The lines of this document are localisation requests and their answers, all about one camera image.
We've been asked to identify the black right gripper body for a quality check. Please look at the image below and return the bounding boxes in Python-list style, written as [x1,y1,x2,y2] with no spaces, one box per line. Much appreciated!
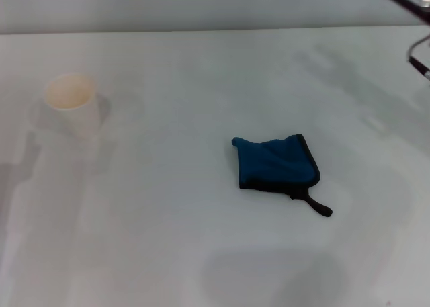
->
[391,0,430,24]

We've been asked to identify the blue rag with black trim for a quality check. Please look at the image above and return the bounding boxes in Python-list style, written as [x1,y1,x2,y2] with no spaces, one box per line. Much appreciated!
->
[230,133,334,218]

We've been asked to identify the white paper cup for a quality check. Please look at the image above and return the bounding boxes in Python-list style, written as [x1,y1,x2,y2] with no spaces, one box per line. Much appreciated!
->
[44,73,102,139]

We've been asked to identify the dark wrist camera cable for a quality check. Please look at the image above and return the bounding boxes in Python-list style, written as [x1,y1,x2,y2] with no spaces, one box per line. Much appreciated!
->
[406,34,430,82]

